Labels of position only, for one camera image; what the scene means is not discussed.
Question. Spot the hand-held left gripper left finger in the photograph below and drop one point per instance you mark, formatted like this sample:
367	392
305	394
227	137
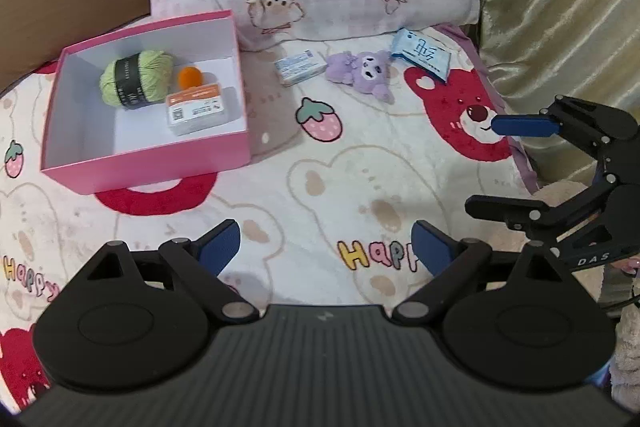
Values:
222	247

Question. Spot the bear printed blanket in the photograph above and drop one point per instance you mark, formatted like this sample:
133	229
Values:
310	187

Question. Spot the green yarn ball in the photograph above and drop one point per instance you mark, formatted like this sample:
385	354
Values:
155	67

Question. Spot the orange makeup sponge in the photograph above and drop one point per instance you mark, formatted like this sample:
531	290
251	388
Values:
190	78

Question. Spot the orange and white medicine box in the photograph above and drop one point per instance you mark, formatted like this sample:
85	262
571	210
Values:
197	112

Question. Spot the blue and white medicine box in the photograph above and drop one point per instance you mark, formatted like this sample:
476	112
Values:
300	67

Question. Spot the pink cardboard box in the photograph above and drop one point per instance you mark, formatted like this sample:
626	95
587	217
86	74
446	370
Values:
150	169

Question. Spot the beige shiny curtain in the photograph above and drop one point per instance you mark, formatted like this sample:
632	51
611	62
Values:
565	17

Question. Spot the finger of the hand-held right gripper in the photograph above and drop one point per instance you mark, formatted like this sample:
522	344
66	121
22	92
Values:
500	206
522	126

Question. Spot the blue tissue packet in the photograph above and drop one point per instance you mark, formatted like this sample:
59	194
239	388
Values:
420	52

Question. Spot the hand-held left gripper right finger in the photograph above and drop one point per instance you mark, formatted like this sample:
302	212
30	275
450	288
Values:
430	249

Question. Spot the purple plush toy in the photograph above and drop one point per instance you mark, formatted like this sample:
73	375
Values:
370	72

